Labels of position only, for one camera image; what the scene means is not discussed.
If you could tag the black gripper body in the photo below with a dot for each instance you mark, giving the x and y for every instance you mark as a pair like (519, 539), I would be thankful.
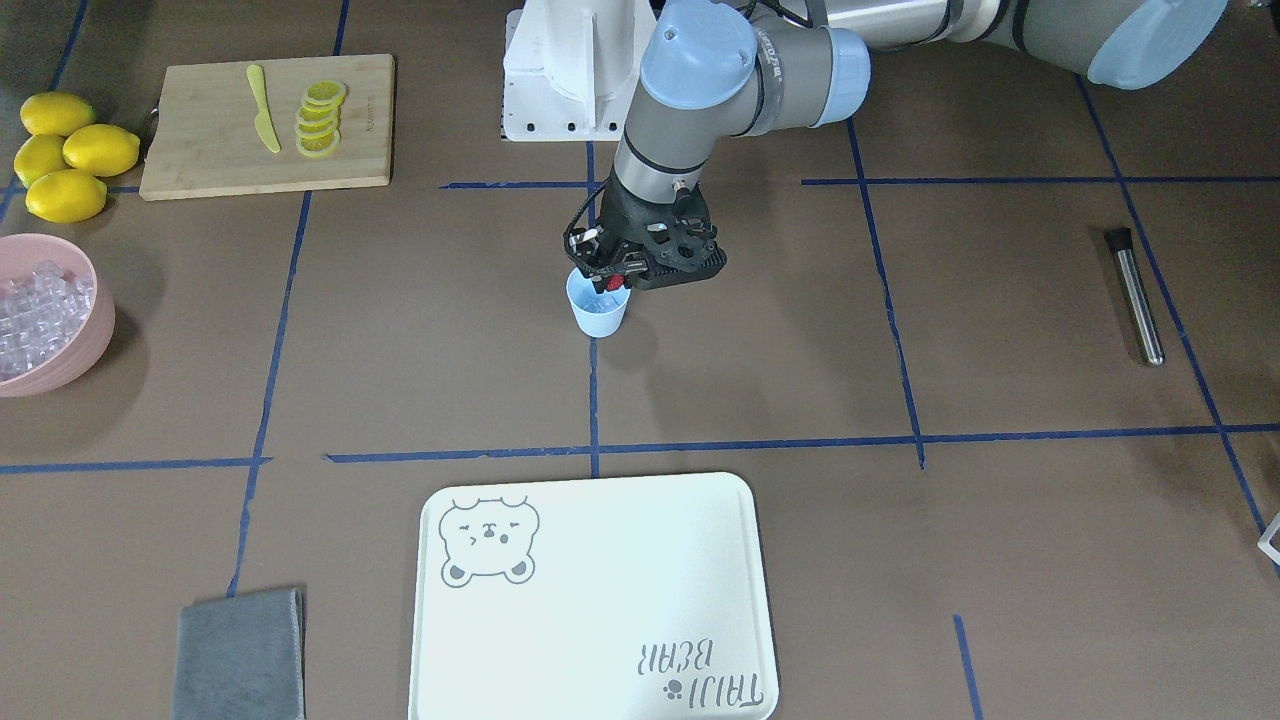
(622, 213)

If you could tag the stainless steel muddler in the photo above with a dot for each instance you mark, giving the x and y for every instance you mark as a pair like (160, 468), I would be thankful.
(1119, 241)

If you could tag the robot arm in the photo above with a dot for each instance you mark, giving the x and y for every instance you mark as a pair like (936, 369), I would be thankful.
(714, 70)

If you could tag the light blue paper cup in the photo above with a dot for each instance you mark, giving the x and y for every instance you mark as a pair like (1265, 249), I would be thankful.
(598, 314)

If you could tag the pink ice bowl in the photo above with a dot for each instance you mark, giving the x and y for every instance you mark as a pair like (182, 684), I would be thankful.
(58, 316)

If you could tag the lemon slice bottom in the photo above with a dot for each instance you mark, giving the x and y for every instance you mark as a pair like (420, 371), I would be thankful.
(318, 146)

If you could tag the lemon slice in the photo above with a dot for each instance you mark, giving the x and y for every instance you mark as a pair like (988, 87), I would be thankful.
(325, 93)
(310, 120)
(318, 146)

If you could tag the lemon slice middle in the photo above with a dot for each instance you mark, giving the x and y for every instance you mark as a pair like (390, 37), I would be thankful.
(310, 120)

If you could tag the white bear tray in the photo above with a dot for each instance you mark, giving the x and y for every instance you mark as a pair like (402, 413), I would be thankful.
(615, 598)

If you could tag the lemon slice top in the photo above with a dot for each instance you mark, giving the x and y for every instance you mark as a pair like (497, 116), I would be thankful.
(325, 93)

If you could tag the yellow plastic knife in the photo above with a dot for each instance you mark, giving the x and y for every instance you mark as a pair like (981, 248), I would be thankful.
(263, 121)

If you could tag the bamboo cutting board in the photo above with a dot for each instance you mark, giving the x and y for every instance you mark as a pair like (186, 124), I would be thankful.
(216, 137)

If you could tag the whole lemon lower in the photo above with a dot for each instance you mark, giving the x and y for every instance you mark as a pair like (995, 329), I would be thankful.
(103, 150)

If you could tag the grey folded cloth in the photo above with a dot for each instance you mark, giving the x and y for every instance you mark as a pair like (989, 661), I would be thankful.
(241, 658)

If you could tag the whole lemon back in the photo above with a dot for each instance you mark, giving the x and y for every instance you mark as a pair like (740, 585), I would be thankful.
(66, 196)

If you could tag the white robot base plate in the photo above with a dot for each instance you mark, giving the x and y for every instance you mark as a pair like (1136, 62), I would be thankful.
(571, 69)

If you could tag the white wire cup rack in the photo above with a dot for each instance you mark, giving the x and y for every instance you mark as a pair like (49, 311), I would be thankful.
(1267, 543)

